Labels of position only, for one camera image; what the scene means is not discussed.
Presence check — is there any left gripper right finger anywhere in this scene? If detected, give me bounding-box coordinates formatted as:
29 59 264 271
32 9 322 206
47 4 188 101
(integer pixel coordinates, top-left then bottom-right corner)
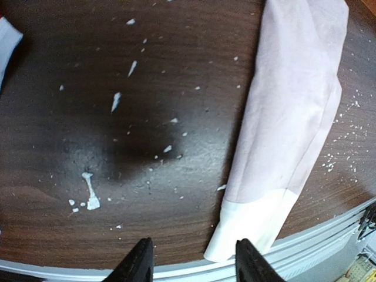
235 239 285 282

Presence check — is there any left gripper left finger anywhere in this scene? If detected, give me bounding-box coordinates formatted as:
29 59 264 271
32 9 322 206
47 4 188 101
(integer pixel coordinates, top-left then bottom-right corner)
106 237 154 282

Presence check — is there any mauve underwear white waistband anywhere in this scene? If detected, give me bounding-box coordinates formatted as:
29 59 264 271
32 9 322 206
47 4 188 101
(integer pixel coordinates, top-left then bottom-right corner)
204 1 349 263

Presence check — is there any red underwear white trim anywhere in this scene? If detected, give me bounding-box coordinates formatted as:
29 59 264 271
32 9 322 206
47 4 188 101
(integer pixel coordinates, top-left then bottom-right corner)
0 16 24 88

